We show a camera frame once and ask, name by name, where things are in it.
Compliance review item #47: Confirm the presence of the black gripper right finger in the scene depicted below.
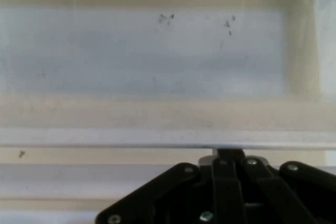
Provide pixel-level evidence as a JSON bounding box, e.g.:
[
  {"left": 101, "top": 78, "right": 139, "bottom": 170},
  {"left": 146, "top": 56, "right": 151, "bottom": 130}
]
[{"left": 230, "top": 150, "right": 336, "bottom": 224}]

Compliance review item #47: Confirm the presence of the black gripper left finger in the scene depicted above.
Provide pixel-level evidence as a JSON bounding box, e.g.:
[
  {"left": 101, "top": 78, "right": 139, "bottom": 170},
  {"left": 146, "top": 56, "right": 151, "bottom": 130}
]
[{"left": 96, "top": 150, "right": 245, "bottom": 224}]

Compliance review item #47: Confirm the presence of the cream toaster oven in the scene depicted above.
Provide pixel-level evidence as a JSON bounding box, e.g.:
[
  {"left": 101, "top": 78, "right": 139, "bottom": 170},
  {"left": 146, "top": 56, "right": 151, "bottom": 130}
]
[{"left": 0, "top": 0, "right": 336, "bottom": 224}]

